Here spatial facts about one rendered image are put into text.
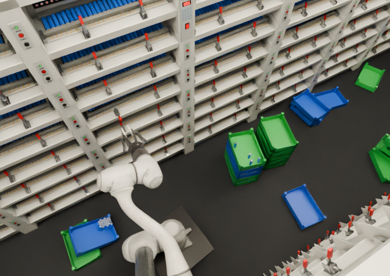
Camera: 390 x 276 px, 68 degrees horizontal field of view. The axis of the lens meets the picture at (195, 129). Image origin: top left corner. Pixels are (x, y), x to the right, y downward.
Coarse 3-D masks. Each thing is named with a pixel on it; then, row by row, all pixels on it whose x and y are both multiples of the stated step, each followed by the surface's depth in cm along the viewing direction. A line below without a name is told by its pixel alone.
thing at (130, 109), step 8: (176, 80) 183; (160, 88) 182; (168, 88) 182; (176, 88) 183; (152, 96) 179; (160, 96) 180; (168, 96) 182; (120, 104) 175; (128, 104) 175; (136, 104) 176; (144, 104) 177; (152, 104) 181; (88, 112) 170; (104, 112) 172; (112, 112) 172; (120, 112) 173; (128, 112) 174; (88, 120) 168; (96, 120) 169; (104, 120) 170; (112, 120) 172; (96, 128) 171
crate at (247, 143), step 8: (232, 136) 231; (240, 136) 232; (248, 136) 232; (232, 144) 222; (240, 144) 228; (248, 144) 228; (256, 144) 226; (240, 152) 224; (248, 152) 224; (256, 152) 224; (240, 160) 221; (248, 160) 221; (256, 160) 221; (264, 160) 212; (240, 168) 212; (248, 168) 216
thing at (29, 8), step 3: (78, 0) 128; (66, 3) 127; (24, 6) 119; (27, 6) 120; (30, 6) 120; (57, 6) 126; (27, 9) 121; (30, 9) 121; (33, 9) 122; (30, 12) 122; (33, 12) 123; (36, 12) 123; (30, 15) 123; (33, 15) 123; (36, 15) 124; (33, 18) 124
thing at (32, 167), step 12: (72, 144) 180; (36, 156) 174; (48, 156) 177; (60, 156) 178; (72, 156) 179; (12, 168) 170; (24, 168) 173; (36, 168) 174; (48, 168) 175; (0, 180) 169; (12, 180) 170; (24, 180) 174; (0, 192) 171
